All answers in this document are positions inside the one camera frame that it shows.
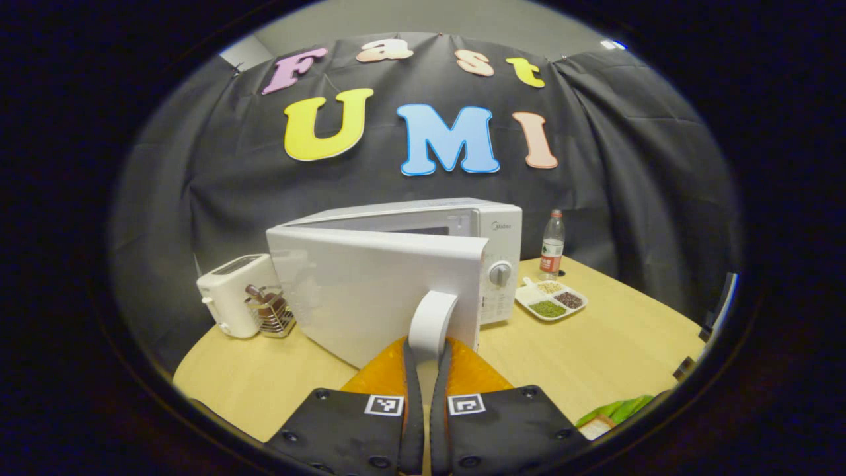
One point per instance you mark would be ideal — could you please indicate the clear bottle with red label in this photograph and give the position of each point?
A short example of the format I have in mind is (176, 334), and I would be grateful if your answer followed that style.
(552, 248)

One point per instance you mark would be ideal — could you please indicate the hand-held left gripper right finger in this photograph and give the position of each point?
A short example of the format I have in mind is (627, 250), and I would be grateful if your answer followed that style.
(439, 423)

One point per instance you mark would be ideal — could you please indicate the white divided dish of beans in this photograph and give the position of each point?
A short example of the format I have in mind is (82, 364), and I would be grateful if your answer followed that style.
(548, 307)

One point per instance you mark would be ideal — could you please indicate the white toaster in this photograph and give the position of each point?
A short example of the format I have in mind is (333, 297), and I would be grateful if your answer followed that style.
(228, 291)

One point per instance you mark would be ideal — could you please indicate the small ceiling light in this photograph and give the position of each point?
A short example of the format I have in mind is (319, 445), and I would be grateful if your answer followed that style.
(611, 44)

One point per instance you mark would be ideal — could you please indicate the black backdrop cloth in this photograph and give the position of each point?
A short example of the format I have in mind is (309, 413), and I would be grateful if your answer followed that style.
(628, 165)

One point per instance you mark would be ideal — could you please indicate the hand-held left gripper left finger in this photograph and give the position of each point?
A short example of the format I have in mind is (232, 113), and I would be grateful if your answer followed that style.
(413, 423)

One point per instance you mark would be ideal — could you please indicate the white microwave oven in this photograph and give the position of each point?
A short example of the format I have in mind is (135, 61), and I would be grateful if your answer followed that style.
(370, 291)

